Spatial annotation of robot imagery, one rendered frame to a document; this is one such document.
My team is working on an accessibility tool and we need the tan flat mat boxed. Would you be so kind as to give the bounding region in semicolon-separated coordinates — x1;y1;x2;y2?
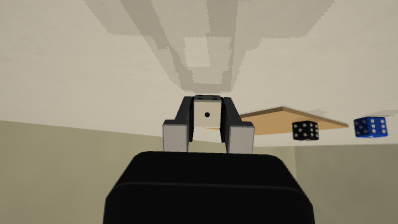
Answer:
240;107;349;135

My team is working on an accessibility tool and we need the white die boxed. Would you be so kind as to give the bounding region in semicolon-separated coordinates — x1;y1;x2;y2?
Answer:
194;95;222;128

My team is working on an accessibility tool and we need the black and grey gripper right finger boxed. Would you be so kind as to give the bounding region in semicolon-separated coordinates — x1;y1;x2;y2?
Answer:
220;97;255;154

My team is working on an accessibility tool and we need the blue die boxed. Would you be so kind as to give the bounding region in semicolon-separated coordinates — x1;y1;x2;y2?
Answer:
354;117;388;138

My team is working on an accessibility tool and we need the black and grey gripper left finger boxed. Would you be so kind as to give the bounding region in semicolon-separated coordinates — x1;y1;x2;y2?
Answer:
162;96;194;152

